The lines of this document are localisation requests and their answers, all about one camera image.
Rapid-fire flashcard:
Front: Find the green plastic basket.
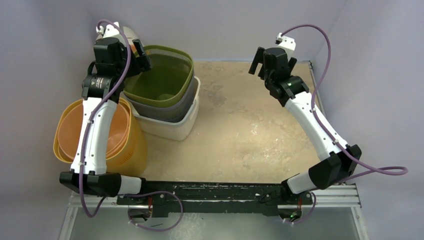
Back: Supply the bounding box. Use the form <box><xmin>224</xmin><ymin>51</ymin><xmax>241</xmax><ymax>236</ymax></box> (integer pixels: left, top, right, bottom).
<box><xmin>123</xmin><ymin>45</ymin><xmax>194</xmax><ymax>108</ymax></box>

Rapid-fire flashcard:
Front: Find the grey plastic basket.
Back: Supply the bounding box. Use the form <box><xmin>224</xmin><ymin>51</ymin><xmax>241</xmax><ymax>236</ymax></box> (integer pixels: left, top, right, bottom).
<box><xmin>125</xmin><ymin>76</ymin><xmax>199</xmax><ymax>123</ymax></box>

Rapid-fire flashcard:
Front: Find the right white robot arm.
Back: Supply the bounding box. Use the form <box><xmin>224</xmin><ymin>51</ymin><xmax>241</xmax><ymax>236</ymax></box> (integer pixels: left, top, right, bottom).
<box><xmin>248</xmin><ymin>47</ymin><xmax>362</xmax><ymax>204</ymax></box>

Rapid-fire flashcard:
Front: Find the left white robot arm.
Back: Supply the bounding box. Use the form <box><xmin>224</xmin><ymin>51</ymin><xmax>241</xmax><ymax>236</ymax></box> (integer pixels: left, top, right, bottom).
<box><xmin>59</xmin><ymin>37</ymin><xmax>151</xmax><ymax>205</ymax></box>

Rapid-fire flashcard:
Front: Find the white mini drawer cabinet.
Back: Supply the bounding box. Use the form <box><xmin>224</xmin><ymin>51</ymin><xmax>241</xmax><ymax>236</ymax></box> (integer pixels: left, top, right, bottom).
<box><xmin>121</xmin><ymin>26</ymin><xmax>139</xmax><ymax>53</ymax></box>

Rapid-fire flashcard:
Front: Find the orange plastic basin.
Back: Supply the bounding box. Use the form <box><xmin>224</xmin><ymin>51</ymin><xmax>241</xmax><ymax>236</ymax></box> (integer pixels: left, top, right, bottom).
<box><xmin>53</xmin><ymin>99</ymin><xmax>130</xmax><ymax>164</ymax></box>

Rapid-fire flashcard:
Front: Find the yellow plastic basket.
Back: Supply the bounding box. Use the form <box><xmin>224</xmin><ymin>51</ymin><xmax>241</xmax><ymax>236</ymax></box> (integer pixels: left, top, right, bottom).
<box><xmin>52</xmin><ymin>97</ymin><xmax>148</xmax><ymax>177</ymax></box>

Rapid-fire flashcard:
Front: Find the white plastic basket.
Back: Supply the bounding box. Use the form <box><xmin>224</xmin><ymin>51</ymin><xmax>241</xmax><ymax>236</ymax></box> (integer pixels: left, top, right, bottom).
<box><xmin>130</xmin><ymin>76</ymin><xmax>201</xmax><ymax>141</ymax></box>

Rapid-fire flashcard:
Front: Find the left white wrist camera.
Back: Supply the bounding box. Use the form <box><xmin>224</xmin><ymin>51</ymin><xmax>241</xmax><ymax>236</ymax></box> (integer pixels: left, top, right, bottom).
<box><xmin>96</xmin><ymin>24</ymin><xmax>125</xmax><ymax>43</ymax></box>

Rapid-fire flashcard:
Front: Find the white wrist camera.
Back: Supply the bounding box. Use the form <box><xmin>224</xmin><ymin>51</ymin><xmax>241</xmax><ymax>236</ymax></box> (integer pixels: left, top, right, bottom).
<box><xmin>275</xmin><ymin>32</ymin><xmax>296</xmax><ymax>52</ymax></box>
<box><xmin>96</xmin><ymin>24</ymin><xmax>125</xmax><ymax>43</ymax></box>

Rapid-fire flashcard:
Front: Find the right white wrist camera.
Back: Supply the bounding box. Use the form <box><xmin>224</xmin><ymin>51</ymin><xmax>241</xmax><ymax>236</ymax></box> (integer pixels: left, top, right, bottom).
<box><xmin>275</xmin><ymin>32</ymin><xmax>296</xmax><ymax>52</ymax></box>

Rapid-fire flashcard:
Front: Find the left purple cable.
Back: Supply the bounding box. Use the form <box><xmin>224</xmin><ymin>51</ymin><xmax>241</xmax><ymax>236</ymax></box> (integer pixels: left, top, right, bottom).
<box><xmin>78</xmin><ymin>19</ymin><xmax>184</xmax><ymax>232</ymax></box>

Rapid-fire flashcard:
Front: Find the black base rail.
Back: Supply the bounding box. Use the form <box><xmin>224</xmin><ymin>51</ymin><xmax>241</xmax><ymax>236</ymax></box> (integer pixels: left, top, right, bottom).
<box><xmin>117</xmin><ymin>179</ymin><xmax>313</xmax><ymax>218</ymax></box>

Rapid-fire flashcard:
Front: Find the aluminium frame rail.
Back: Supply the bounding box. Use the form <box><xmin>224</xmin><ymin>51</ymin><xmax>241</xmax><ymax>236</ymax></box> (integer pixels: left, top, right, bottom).
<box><xmin>59</xmin><ymin>185</ymin><xmax>368</xmax><ymax>240</ymax></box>

